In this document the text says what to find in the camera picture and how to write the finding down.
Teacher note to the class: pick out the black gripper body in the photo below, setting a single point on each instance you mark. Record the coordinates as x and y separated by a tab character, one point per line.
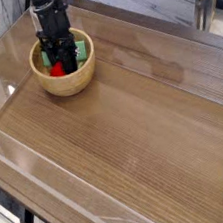
52	43

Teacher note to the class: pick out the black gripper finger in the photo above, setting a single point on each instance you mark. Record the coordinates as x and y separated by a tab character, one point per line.
53	55
68	58

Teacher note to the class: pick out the red round fruit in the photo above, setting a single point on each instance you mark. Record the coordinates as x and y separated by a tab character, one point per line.
57	70

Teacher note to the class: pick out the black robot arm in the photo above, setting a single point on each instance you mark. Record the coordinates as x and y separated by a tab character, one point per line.
51	15

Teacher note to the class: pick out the green sponge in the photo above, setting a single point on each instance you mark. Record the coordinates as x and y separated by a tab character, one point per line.
81	53

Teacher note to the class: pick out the wooden bowl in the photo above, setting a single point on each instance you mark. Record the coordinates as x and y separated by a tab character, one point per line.
65	85

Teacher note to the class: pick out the metal table leg background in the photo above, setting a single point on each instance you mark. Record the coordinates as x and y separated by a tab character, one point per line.
204	13

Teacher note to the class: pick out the clear acrylic tray wall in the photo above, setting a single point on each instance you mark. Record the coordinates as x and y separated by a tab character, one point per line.
53	193

